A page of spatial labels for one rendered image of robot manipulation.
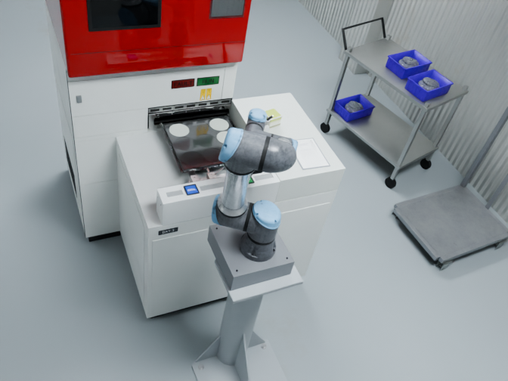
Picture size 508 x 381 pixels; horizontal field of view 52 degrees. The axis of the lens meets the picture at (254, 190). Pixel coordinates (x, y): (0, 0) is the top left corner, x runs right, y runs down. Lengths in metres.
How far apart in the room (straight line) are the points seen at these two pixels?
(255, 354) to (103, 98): 1.53
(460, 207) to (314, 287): 1.31
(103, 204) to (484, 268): 2.49
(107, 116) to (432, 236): 2.21
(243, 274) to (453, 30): 2.91
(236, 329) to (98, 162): 1.11
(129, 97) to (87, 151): 0.37
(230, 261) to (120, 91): 0.99
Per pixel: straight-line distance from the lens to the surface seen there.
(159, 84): 2.61
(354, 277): 3.39
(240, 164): 1.68
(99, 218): 3.15
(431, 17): 4.59
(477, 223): 3.95
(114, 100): 2.61
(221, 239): 2.18
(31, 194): 3.65
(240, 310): 2.43
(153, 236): 2.37
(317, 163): 2.53
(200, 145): 2.60
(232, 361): 2.85
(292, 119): 2.76
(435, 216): 3.83
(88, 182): 2.92
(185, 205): 2.27
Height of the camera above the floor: 2.59
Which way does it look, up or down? 45 degrees down
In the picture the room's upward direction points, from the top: 12 degrees clockwise
